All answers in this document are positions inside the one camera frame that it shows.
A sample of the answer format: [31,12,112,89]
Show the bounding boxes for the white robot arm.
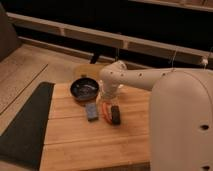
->
[100,61,213,171]

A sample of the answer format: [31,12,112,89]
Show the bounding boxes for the black frying pan blue handle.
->
[70,77,99,122]

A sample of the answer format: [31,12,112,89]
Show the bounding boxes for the white power plug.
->
[201,58,208,65]

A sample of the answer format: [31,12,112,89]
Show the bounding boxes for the dark green floor mat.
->
[0,82,54,170]

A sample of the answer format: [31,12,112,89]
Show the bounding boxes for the black rectangular block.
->
[111,106,121,125]

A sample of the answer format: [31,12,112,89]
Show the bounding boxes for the wooden shelf rail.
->
[7,12,213,66]

